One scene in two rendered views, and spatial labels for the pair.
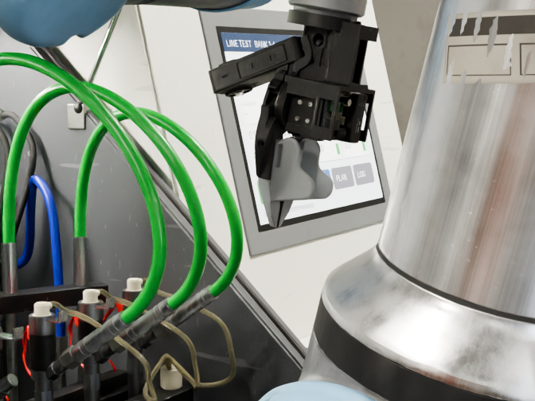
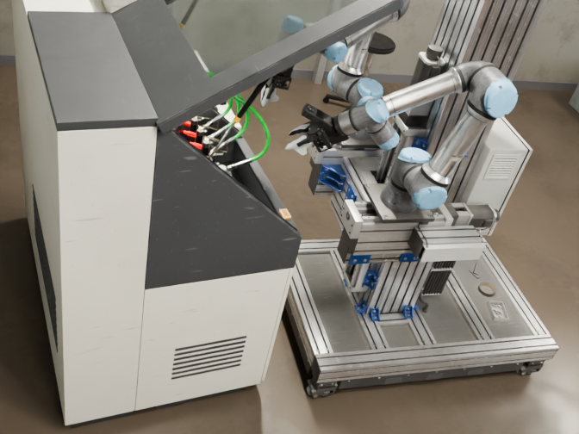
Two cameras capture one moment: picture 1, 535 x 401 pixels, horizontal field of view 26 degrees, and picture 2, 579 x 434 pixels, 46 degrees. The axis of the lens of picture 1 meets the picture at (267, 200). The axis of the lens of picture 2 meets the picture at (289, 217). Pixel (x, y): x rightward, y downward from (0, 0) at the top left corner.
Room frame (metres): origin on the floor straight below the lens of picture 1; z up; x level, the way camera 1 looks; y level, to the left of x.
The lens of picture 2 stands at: (-0.18, 1.99, 2.57)
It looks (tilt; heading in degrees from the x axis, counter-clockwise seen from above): 38 degrees down; 298
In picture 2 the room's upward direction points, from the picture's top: 14 degrees clockwise
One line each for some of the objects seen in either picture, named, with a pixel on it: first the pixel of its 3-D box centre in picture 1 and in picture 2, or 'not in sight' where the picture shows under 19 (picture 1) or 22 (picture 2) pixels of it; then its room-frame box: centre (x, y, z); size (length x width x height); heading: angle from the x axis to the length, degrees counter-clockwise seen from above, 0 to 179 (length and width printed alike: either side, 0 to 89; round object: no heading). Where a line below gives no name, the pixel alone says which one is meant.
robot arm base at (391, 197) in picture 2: not in sight; (402, 190); (0.53, -0.15, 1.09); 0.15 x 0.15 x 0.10
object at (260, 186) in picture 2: not in sight; (261, 196); (1.01, 0.07, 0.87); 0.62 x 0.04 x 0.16; 149
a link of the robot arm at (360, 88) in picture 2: not in sight; (366, 96); (0.92, -0.45, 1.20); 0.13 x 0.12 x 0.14; 169
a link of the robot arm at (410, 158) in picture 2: not in sight; (412, 167); (0.52, -0.14, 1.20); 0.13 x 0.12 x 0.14; 141
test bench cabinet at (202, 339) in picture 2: not in sight; (187, 287); (1.15, 0.31, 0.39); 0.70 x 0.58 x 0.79; 149
